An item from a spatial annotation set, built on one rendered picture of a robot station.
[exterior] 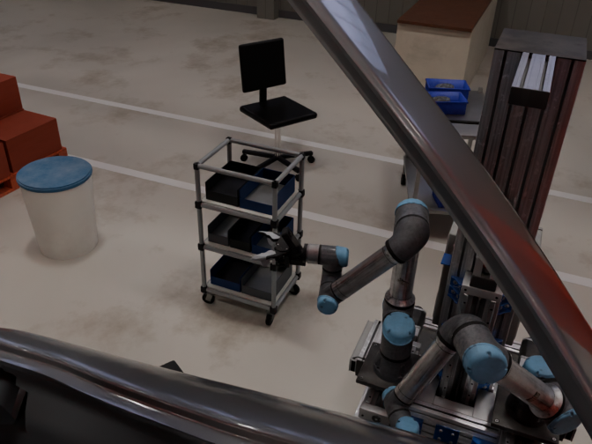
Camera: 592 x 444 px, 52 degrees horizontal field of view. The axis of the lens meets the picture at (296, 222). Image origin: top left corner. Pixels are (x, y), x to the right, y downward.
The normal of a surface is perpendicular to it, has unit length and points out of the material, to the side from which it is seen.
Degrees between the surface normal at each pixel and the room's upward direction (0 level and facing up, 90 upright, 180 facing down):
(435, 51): 90
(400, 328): 7
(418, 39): 90
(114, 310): 0
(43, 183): 0
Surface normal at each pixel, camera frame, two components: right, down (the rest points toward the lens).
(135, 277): 0.03, -0.84
